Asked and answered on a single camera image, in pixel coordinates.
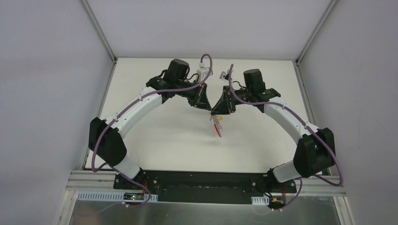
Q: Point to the left controller board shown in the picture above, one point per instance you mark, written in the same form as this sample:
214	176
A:
133	197

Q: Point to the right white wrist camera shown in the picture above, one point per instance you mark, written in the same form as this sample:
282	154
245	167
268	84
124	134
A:
225	76

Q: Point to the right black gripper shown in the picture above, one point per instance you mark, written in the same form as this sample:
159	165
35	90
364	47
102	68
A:
229	101

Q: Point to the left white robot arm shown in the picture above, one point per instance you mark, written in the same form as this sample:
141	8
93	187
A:
106	135

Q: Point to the aluminium frame rail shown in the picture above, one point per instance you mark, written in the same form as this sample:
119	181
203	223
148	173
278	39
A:
103	181

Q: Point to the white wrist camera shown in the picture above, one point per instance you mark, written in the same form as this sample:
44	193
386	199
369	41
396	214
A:
225	76
203	71

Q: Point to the right white slotted cable duct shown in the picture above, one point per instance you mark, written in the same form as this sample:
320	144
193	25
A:
260	200

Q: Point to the controller board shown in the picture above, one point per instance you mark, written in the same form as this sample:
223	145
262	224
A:
277	202
133	197

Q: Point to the right controller board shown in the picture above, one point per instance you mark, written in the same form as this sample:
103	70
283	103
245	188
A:
277	202

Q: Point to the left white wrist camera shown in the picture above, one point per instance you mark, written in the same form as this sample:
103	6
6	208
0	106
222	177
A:
203	71

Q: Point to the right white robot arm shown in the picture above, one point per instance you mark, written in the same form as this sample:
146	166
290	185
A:
315	147

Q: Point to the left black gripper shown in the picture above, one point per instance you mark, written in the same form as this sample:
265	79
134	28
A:
195	95

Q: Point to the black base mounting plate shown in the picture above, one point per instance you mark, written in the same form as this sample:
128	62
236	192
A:
211	187

